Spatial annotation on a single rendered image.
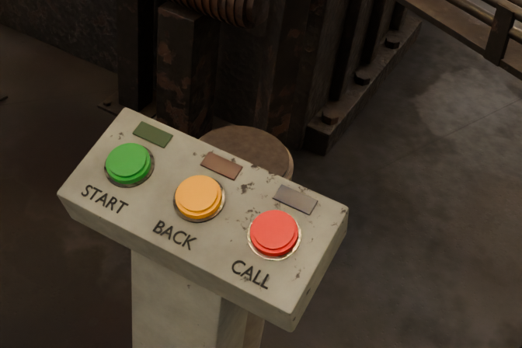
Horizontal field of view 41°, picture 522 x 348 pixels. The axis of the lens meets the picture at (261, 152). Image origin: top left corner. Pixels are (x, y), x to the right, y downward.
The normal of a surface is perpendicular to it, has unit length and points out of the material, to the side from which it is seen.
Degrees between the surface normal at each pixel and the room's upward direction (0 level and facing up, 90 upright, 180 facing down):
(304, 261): 20
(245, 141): 0
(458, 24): 6
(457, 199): 0
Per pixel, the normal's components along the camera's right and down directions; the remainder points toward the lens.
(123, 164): -0.06, -0.54
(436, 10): 0.07, -0.82
